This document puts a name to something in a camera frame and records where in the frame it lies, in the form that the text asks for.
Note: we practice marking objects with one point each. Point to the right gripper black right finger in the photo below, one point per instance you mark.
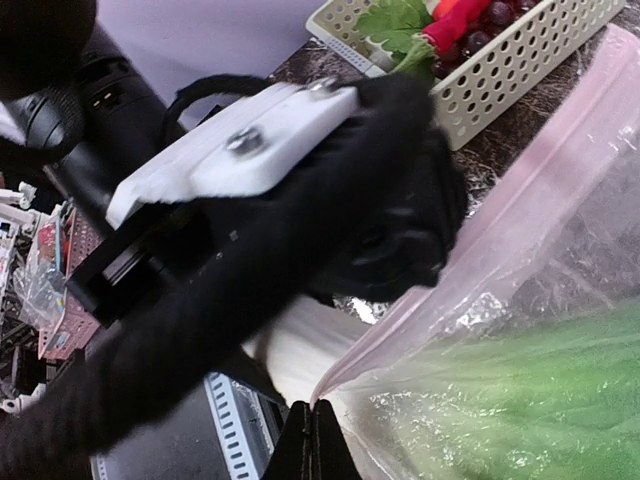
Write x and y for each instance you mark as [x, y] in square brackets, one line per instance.
[330, 456]

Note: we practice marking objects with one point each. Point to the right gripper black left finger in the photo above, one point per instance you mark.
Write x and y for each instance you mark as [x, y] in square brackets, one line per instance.
[291, 458]

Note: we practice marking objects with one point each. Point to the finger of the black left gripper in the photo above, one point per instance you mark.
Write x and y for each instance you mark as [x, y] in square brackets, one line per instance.
[144, 371]

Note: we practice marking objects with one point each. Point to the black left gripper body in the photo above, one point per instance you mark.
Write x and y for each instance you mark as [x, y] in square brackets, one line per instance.
[385, 177]

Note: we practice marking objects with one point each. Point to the clear zip top bag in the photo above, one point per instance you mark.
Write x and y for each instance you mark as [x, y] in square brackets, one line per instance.
[556, 238]

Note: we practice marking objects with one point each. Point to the red chili pepper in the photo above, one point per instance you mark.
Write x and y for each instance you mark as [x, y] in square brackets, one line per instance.
[451, 20]

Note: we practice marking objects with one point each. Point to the green leafy vegetable toy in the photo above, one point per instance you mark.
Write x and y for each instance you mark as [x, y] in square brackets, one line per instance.
[554, 401]

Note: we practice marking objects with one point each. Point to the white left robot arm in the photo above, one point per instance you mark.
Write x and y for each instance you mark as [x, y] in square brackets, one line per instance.
[90, 120]

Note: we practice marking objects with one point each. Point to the green perforated plastic basket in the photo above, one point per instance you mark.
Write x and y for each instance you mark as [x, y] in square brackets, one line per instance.
[377, 36]

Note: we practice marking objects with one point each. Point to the pink perforated plastic basket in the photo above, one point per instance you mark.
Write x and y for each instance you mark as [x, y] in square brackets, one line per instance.
[75, 326]

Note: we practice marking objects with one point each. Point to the dark red grapes bunch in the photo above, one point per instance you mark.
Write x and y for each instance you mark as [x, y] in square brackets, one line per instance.
[492, 22]

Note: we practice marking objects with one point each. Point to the white slotted cable duct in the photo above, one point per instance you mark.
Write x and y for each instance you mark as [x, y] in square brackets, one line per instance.
[220, 431]

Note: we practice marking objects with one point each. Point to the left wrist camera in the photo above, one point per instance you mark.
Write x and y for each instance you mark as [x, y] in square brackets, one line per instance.
[244, 151]

